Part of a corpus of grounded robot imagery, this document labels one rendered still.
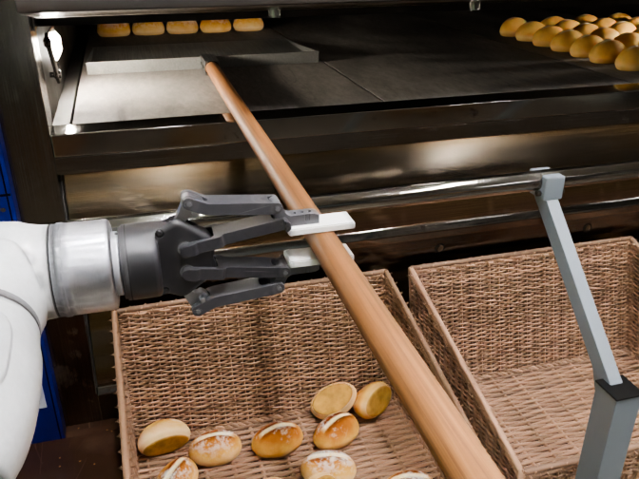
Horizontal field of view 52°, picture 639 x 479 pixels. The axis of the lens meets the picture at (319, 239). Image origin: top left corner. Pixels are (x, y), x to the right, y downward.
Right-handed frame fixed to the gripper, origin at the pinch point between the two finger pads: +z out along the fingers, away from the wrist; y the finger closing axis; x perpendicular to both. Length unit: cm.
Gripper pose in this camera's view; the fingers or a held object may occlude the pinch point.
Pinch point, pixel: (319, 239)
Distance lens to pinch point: 69.1
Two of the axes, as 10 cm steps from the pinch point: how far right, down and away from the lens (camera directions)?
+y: 0.0, 9.0, 4.3
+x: 2.7, 4.2, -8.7
